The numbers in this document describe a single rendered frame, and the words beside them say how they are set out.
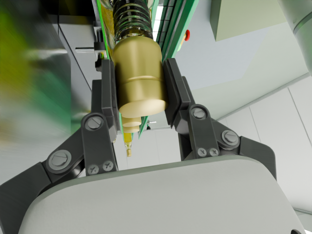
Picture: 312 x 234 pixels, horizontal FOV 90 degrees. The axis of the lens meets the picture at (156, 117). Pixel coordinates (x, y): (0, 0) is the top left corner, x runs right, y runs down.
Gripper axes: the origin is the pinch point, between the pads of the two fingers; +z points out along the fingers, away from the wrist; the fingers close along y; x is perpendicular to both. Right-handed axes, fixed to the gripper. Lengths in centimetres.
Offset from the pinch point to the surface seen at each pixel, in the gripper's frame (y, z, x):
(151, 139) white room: 89, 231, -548
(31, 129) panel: -12.0, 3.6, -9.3
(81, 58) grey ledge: -13.4, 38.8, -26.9
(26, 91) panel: -12.0, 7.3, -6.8
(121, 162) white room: -30, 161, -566
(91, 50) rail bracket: -7.7, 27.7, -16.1
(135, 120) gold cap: 0.3, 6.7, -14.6
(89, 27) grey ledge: -8.3, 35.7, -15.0
